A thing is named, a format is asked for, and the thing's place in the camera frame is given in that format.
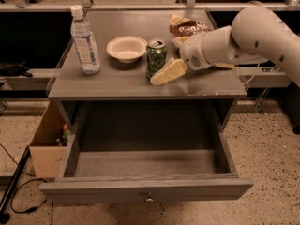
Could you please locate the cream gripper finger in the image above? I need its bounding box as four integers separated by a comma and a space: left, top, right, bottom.
150, 58, 188, 85

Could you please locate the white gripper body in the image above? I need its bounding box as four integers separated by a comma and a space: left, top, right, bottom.
179, 32, 211, 71

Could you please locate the green soda can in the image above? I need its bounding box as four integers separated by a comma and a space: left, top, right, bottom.
146, 38, 167, 79

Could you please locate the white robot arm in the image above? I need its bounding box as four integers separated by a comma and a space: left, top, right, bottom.
150, 7, 300, 85

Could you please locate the grey cabinet with top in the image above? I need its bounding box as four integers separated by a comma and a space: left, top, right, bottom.
49, 9, 246, 121

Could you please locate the open grey top drawer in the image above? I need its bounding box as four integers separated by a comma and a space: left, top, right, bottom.
40, 101, 253, 203

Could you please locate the metal drawer knob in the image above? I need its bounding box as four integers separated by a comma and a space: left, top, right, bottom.
145, 192, 155, 203

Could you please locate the brown yellow chip bag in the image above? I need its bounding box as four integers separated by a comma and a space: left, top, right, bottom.
169, 14, 235, 69

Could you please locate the white paper bowl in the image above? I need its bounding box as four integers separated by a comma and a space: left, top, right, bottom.
106, 36, 147, 64

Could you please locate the clear plastic water bottle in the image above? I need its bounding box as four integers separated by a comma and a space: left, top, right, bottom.
70, 5, 100, 75

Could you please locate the small bottle in box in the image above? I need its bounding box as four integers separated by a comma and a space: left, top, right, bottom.
56, 124, 70, 146

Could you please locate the cardboard box on floor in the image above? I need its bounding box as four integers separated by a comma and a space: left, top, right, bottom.
29, 102, 67, 178

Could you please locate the black object on left shelf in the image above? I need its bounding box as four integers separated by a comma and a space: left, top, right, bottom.
0, 61, 33, 77

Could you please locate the black bar on floor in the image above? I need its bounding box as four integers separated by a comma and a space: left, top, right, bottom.
0, 147, 30, 225

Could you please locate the black cable on floor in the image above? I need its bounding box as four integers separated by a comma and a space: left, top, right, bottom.
0, 143, 49, 215

